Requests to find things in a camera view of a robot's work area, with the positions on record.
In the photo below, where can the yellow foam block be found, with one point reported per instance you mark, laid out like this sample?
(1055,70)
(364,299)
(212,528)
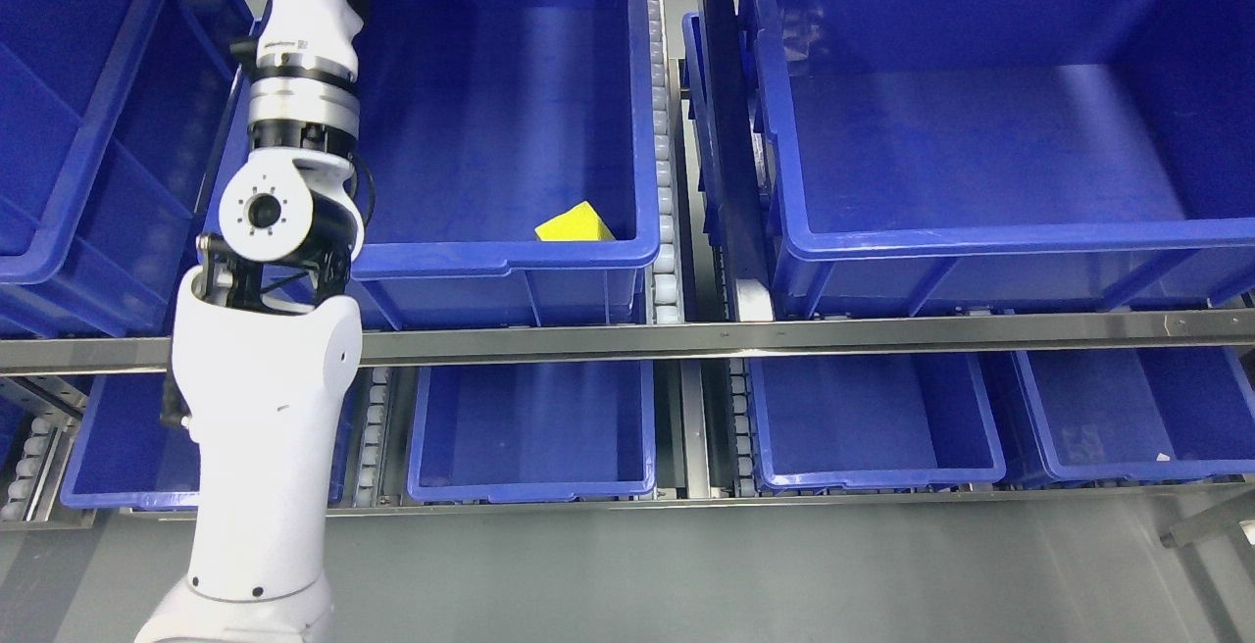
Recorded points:
(581,223)

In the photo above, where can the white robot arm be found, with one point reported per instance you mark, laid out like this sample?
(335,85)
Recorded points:
(265,346)

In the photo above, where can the blue plastic bin left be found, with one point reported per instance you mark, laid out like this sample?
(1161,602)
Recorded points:
(113,114)

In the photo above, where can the blue plastic bin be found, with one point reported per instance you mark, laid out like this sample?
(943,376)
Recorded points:
(1148,416)
(113,114)

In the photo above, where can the blue bin middle left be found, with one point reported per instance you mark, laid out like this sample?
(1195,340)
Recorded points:
(481,119)

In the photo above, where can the blue bin lower centre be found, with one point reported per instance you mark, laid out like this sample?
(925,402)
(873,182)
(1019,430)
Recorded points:
(551,433)

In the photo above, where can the blue bin far left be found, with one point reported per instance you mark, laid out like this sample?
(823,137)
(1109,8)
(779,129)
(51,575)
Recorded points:
(127,447)

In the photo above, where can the blue bin lower right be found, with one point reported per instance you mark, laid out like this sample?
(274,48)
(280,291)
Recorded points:
(870,422)

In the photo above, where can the blue bin middle right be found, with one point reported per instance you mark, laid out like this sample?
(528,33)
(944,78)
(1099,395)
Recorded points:
(930,157)

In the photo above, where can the blue plastic bin right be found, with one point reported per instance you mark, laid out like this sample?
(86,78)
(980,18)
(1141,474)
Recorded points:
(1148,416)

